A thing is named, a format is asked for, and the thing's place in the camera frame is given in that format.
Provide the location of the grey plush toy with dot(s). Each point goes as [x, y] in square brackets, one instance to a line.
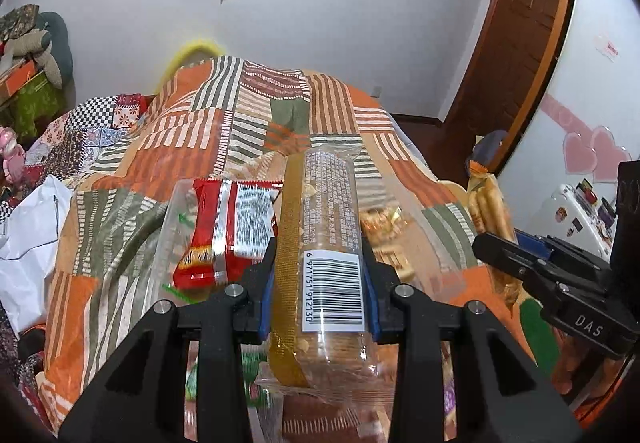
[50, 48]

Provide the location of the red snack packet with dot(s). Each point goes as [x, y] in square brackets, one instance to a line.
[210, 233]

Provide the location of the clear yellow biscuit packet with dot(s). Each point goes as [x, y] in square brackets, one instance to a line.
[325, 203]

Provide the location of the golden bread stick packet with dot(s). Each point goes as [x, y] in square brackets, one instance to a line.
[487, 208]

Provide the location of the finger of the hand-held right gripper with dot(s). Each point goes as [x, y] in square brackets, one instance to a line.
[575, 258]
[510, 260]

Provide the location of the floral checkered quilt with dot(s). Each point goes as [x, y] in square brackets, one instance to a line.
[75, 133]

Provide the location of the white heart-print wardrobe door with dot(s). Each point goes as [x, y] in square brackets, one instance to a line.
[590, 98]

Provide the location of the orange cardboard box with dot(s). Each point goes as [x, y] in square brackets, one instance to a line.
[17, 80]

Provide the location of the clear plastic storage box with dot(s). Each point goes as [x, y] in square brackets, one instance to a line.
[175, 223]

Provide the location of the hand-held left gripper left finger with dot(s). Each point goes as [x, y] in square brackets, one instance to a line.
[265, 293]

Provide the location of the golden pastry packet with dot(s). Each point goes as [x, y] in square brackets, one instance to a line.
[387, 243]

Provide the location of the yellow foam tube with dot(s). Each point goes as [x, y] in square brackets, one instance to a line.
[190, 48]

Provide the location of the pink rabbit toy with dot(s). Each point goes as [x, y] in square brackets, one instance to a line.
[12, 155]

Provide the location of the striped patchwork blanket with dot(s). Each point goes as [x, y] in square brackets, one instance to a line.
[200, 123]

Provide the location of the dark patterned cloth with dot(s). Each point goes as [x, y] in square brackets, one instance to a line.
[20, 20]

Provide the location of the white cloth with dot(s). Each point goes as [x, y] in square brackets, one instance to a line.
[30, 243]

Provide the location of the grey blue bag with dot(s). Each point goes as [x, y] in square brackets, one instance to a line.
[490, 148]

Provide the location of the brown wooden door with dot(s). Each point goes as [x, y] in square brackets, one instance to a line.
[515, 63]

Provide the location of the green patterned bag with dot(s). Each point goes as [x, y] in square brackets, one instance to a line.
[35, 105]

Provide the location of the red white door sticker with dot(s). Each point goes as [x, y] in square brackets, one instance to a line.
[607, 48]

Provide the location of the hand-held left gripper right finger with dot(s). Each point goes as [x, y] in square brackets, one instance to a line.
[370, 298]

